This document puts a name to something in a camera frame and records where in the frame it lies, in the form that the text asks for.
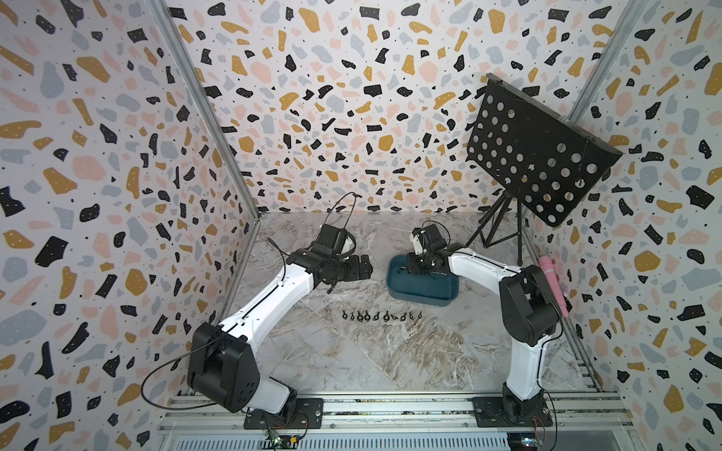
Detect teal plastic storage box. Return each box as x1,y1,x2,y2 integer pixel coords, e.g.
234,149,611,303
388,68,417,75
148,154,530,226
385,255,460,307

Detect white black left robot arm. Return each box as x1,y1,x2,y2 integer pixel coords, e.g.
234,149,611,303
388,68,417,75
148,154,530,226
187,224,373,421

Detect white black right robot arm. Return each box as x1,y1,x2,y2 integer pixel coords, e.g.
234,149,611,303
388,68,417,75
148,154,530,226
407,224,561,427

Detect pink cylindrical bottle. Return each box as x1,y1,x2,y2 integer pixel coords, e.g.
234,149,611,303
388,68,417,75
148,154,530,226
539,256,569,318

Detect black music stand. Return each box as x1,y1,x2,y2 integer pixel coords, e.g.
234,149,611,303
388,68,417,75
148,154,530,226
466,74,622,247

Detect aluminium corner profile right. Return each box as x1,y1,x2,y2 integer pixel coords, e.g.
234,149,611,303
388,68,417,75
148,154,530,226
567,0,649,125

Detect aluminium corner profile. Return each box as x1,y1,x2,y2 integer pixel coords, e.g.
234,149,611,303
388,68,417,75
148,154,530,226
146,0,261,223
567,0,649,125

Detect aluminium corner profile left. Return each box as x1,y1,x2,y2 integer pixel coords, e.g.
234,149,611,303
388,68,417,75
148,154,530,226
146,0,261,223

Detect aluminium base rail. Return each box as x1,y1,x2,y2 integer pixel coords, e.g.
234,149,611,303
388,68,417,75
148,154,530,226
154,392,645,450

